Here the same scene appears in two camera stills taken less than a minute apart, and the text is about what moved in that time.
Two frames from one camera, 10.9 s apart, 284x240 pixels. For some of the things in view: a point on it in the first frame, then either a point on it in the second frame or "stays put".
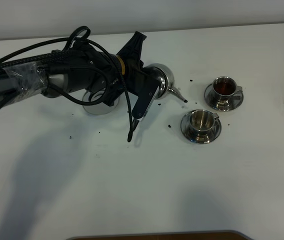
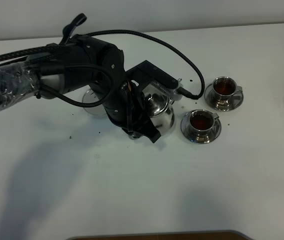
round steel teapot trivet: [97, 109] stays put
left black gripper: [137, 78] to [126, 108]
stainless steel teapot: [166, 86] to [160, 108]
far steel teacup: [223, 89] stays put
